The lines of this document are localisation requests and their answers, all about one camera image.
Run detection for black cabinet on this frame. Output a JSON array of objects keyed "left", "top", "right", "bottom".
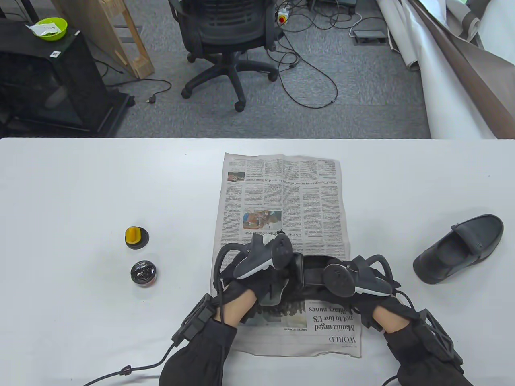
[{"left": 0, "top": 19, "right": 135, "bottom": 138}]

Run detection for black wrist mount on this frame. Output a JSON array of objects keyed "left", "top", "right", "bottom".
[
  {"left": 172, "top": 294, "right": 220, "bottom": 346},
  {"left": 418, "top": 310, "right": 465, "bottom": 366}
]

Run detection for grey left hand controller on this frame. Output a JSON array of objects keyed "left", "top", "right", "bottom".
[{"left": 212, "top": 232, "right": 294, "bottom": 291}]

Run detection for black floor box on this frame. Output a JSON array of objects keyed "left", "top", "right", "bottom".
[{"left": 308, "top": 0, "right": 357, "bottom": 12}]

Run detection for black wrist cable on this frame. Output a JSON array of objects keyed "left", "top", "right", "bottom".
[{"left": 82, "top": 342, "right": 177, "bottom": 386}]

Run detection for white packet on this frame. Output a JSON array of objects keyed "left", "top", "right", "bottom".
[{"left": 25, "top": 22, "right": 59, "bottom": 37}]

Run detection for person's left forearm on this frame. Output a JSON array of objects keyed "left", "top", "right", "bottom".
[{"left": 159, "top": 287, "right": 259, "bottom": 386}]

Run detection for black leather shoe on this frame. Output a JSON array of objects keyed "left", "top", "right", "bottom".
[
  {"left": 288, "top": 253, "right": 354, "bottom": 301},
  {"left": 413, "top": 214, "right": 504, "bottom": 285}
]

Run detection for person's right hand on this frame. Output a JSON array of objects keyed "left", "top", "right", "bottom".
[{"left": 349, "top": 296, "right": 422, "bottom": 333}]

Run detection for black shoe polish jar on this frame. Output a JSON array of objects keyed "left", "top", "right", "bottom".
[{"left": 130, "top": 261, "right": 158, "bottom": 288}]

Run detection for wooden frame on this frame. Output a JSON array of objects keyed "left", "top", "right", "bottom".
[{"left": 51, "top": 0, "right": 155, "bottom": 80}]

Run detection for grey fabric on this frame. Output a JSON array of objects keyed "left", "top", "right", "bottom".
[{"left": 443, "top": 0, "right": 493, "bottom": 49}]

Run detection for black metal leg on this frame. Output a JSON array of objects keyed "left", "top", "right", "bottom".
[{"left": 18, "top": 0, "right": 41, "bottom": 23}]

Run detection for person's right forearm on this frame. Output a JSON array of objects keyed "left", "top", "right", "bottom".
[{"left": 372, "top": 308, "right": 475, "bottom": 386}]

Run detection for black right wrist mount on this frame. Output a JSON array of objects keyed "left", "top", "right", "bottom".
[{"left": 418, "top": 310, "right": 465, "bottom": 366}]

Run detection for brown sheet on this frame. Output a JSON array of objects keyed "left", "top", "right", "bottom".
[{"left": 406, "top": 0, "right": 515, "bottom": 139}]

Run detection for grey white polishing mitt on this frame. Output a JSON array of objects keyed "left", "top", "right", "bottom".
[{"left": 257, "top": 228, "right": 290, "bottom": 309}]

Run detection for grey right hand controller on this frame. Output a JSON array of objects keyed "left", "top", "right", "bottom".
[{"left": 324, "top": 257, "right": 402, "bottom": 299}]

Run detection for black cable with plug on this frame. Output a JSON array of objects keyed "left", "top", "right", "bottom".
[{"left": 105, "top": 78, "right": 172, "bottom": 104}]

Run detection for white fabric sheet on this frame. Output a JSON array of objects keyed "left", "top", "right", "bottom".
[{"left": 477, "top": 0, "right": 515, "bottom": 67}]

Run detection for green bowl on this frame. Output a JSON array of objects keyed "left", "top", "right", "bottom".
[{"left": 32, "top": 17, "right": 68, "bottom": 41}]

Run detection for yellow-knob sponge polish lid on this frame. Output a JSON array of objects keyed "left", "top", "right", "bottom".
[{"left": 125, "top": 226, "right": 149, "bottom": 250}]

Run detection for white rolled sheet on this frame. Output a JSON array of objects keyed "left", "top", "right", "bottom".
[{"left": 376, "top": 0, "right": 499, "bottom": 139}]

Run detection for black left wrist mount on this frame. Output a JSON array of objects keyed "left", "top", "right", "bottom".
[{"left": 172, "top": 294, "right": 220, "bottom": 346}]

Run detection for person's left hand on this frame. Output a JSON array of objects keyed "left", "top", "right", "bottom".
[{"left": 219, "top": 275, "right": 274, "bottom": 310}]

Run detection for black office chair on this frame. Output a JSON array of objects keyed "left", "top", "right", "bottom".
[{"left": 168, "top": 0, "right": 285, "bottom": 112}]

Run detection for grey hand controller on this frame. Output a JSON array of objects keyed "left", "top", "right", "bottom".
[
  {"left": 212, "top": 232, "right": 294, "bottom": 291},
  {"left": 324, "top": 257, "right": 402, "bottom": 299}
]

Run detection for newspaper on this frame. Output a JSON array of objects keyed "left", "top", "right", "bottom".
[{"left": 210, "top": 153, "right": 362, "bottom": 358}]

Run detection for black looped floor cable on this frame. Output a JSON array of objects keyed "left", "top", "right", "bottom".
[{"left": 278, "top": 24, "right": 338, "bottom": 109}]

